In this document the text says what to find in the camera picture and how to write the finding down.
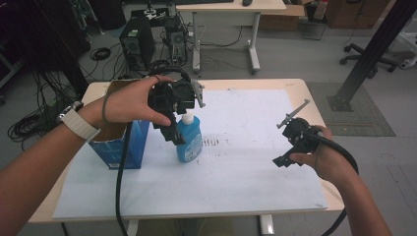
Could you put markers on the brown wooden cabinet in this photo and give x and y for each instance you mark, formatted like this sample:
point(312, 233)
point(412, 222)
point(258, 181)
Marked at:
point(357, 13)

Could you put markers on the blue cardboard box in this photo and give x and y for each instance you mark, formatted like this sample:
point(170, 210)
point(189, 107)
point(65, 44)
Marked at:
point(114, 144)

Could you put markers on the open computer tower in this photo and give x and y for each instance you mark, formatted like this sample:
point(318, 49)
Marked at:
point(177, 42)

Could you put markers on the green wrist band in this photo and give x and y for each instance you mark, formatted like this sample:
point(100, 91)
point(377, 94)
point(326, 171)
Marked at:
point(105, 108)

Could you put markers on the wristwatch with white band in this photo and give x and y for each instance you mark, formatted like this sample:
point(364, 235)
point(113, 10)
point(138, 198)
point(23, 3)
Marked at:
point(78, 123)

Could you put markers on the black computer tower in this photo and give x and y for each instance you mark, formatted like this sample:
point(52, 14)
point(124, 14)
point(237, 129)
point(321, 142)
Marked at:
point(136, 42)

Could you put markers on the brown cardboard box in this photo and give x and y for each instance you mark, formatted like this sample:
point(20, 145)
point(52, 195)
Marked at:
point(282, 18)

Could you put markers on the black office chair base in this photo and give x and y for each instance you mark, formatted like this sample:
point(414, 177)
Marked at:
point(364, 57)

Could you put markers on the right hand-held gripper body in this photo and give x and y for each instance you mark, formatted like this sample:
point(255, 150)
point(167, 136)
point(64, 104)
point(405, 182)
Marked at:
point(300, 132)

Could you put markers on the blue bottle with white cap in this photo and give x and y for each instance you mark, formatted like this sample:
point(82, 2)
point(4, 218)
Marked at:
point(189, 141)

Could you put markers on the black computer mouse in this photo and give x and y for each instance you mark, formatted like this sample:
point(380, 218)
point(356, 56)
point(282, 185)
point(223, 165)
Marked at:
point(247, 2)

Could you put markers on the black metal stand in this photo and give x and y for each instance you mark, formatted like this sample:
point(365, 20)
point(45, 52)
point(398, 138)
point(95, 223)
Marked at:
point(373, 49)

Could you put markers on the person's right hand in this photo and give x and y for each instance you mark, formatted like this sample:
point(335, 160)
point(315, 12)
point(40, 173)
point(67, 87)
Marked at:
point(323, 160)

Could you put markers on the white desk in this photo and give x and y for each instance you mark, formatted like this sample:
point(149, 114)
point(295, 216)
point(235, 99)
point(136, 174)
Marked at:
point(229, 8)

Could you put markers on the person's left hand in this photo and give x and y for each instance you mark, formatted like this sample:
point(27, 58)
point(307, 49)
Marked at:
point(131, 100)

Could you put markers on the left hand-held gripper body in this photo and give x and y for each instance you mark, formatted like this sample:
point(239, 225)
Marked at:
point(177, 95)

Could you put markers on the white table mat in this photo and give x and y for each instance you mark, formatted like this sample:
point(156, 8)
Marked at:
point(249, 164)

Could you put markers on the person's olive pants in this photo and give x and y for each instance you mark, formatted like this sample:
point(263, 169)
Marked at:
point(209, 227)

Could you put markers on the grey floor mat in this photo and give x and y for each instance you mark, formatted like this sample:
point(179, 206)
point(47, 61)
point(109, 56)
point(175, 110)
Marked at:
point(360, 118)

